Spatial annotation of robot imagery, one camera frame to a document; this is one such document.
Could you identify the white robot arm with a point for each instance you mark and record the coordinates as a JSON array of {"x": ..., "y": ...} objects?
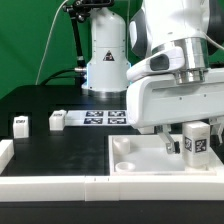
[{"x": 158, "y": 25}]

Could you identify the white square table top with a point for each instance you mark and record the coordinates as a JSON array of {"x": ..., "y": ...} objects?
[{"x": 146, "y": 155}]

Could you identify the white marker sheet with tags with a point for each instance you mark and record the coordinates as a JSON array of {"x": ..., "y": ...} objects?
[{"x": 96, "y": 118}]

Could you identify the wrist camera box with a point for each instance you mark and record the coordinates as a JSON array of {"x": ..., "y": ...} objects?
[{"x": 163, "y": 62}]

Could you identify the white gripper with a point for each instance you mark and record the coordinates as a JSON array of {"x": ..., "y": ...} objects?
[{"x": 159, "y": 100}]

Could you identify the white U-shaped fence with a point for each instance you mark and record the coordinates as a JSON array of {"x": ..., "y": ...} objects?
[{"x": 105, "y": 188}]

